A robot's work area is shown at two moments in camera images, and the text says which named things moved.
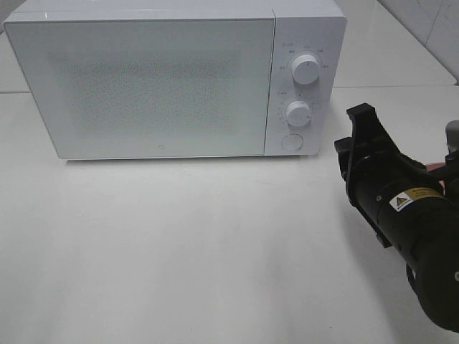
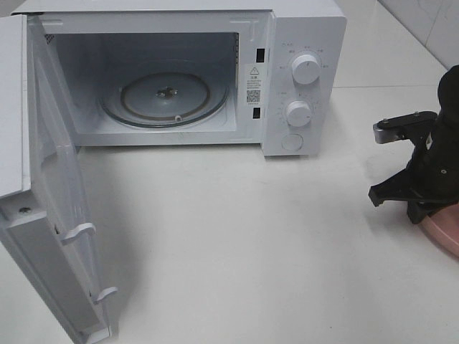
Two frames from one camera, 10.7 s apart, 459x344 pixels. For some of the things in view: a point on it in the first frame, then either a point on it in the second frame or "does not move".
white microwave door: x=140 y=88 → x=43 y=196
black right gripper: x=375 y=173 → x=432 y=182
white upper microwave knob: x=305 y=69 does not move
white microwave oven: x=185 y=83 does not move
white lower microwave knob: x=298 y=113 does not move
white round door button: x=292 y=142 does not move
